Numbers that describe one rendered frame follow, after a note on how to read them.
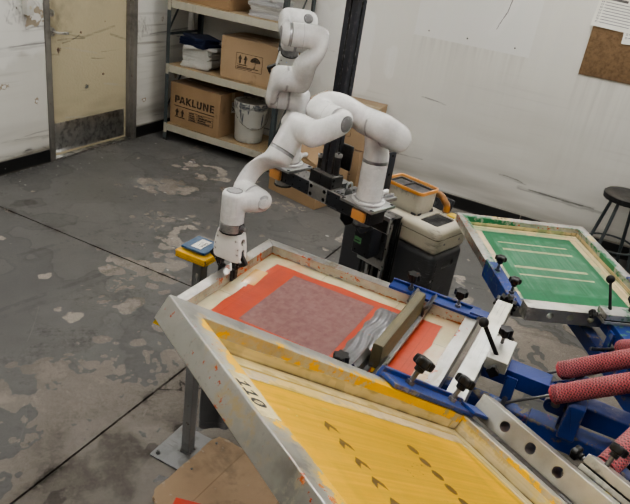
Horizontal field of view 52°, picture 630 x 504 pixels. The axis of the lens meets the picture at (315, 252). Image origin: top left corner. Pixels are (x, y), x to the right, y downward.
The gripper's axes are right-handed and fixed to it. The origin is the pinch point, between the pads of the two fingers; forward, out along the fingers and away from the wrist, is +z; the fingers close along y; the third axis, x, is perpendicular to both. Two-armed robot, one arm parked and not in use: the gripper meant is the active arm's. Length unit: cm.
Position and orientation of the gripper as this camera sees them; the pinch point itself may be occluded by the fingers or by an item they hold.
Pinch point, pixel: (227, 272)
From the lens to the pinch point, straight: 210.2
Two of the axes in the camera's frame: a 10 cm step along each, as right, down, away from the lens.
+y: -8.8, -3.2, 3.6
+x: -4.6, 3.4, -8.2
